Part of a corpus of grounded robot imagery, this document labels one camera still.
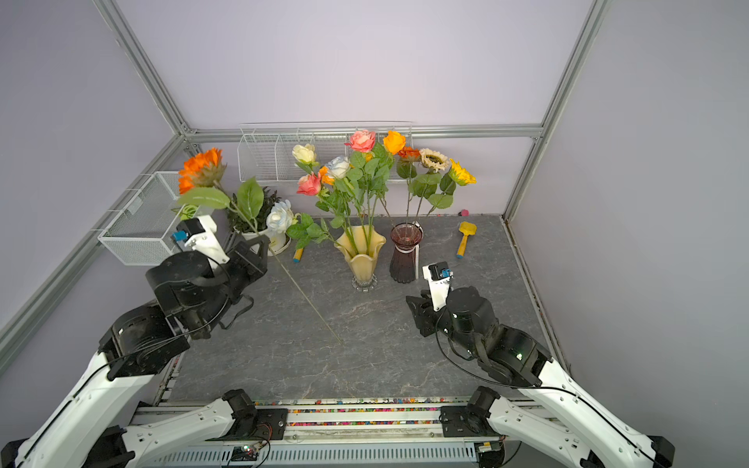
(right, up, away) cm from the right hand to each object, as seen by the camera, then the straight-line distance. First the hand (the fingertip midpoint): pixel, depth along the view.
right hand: (413, 295), depth 66 cm
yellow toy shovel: (+26, +18, +49) cm, 58 cm away
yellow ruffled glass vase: (-15, +11, +25) cm, 31 cm away
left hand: (-29, +12, -10) cm, 33 cm away
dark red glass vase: (0, +7, +28) cm, 29 cm away
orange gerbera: (0, +34, +20) cm, 40 cm away
